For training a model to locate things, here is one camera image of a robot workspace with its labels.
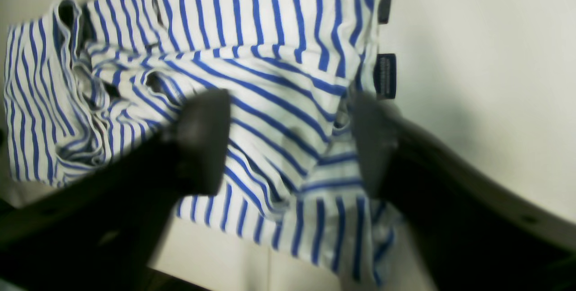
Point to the blue white striped T-shirt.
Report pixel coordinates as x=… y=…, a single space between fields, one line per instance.
x=85 y=84

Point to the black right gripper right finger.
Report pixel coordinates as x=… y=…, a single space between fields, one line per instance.
x=472 y=233

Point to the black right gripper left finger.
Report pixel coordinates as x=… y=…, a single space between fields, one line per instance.
x=100 y=233

